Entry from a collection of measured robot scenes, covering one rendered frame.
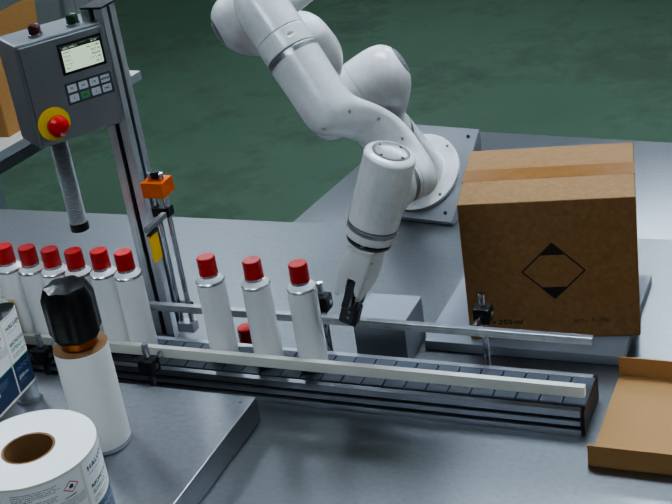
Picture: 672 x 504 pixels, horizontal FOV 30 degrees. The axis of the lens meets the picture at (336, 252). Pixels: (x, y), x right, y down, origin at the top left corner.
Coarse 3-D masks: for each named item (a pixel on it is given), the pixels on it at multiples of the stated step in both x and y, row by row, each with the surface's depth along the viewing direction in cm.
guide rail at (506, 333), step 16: (160, 304) 232; (176, 304) 231; (192, 304) 230; (288, 320) 222; (336, 320) 218; (368, 320) 216; (384, 320) 215; (400, 320) 214; (480, 336) 208; (496, 336) 207; (512, 336) 206; (528, 336) 205; (544, 336) 204; (560, 336) 203; (576, 336) 202; (592, 336) 201
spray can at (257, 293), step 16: (256, 256) 216; (256, 272) 215; (256, 288) 215; (256, 304) 216; (272, 304) 218; (256, 320) 218; (272, 320) 219; (256, 336) 219; (272, 336) 220; (256, 352) 221; (272, 352) 221
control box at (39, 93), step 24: (48, 24) 222; (96, 24) 219; (0, 48) 219; (24, 48) 213; (48, 48) 215; (24, 72) 214; (48, 72) 216; (96, 72) 221; (24, 96) 217; (48, 96) 217; (24, 120) 222; (48, 120) 219; (72, 120) 221; (96, 120) 224; (120, 120) 226; (48, 144) 220
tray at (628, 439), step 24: (624, 360) 211; (648, 360) 210; (624, 384) 210; (648, 384) 209; (624, 408) 204; (648, 408) 203; (600, 432) 199; (624, 432) 198; (648, 432) 198; (600, 456) 191; (624, 456) 189; (648, 456) 188
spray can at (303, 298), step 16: (304, 272) 211; (288, 288) 213; (304, 288) 212; (304, 304) 212; (304, 320) 214; (320, 320) 216; (304, 336) 215; (320, 336) 216; (304, 352) 217; (320, 352) 217
